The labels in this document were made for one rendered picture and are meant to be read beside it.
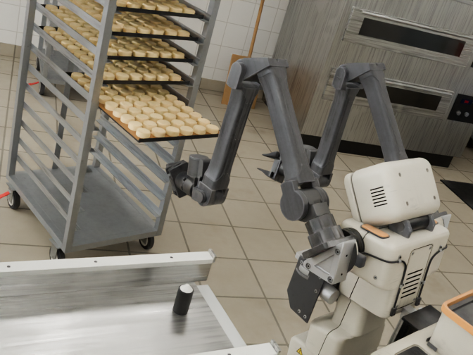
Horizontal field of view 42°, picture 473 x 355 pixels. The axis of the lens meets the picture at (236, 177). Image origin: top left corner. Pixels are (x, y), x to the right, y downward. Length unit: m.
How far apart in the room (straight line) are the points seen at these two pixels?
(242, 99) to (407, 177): 0.47
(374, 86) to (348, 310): 0.66
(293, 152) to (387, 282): 0.39
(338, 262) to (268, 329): 1.29
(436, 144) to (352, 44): 1.23
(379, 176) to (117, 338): 0.73
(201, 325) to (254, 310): 1.52
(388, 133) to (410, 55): 2.88
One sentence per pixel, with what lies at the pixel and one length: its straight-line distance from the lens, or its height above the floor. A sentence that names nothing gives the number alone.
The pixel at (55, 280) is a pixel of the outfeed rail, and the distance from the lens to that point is 1.24.
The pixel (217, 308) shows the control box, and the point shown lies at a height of 0.84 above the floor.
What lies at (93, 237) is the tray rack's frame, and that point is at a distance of 2.69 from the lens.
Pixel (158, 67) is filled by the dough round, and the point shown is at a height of 0.87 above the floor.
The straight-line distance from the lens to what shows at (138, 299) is 1.28.
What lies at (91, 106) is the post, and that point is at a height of 0.78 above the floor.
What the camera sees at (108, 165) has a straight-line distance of 3.12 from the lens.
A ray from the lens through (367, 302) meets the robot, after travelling 1.64.
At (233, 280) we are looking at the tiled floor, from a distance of 2.90.
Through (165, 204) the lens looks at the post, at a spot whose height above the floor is 0.29.
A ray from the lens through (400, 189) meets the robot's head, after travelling 1.52.
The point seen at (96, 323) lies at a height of 0.84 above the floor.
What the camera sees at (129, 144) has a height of 0.41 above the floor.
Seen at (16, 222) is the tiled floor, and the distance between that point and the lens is 3.00.
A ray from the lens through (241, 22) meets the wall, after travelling 5.23.
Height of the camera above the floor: 1.63
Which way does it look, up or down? 25 degrees down
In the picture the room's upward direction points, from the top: 17 degrees clockwise
